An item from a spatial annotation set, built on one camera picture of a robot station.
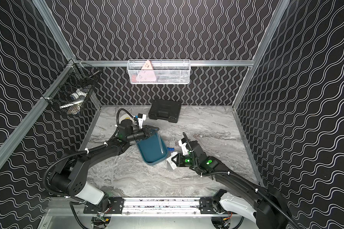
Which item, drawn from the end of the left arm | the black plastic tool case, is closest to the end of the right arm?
the end of the left arm

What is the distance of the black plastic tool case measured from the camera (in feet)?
3.58

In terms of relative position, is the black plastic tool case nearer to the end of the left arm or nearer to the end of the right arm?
the end of the left arm
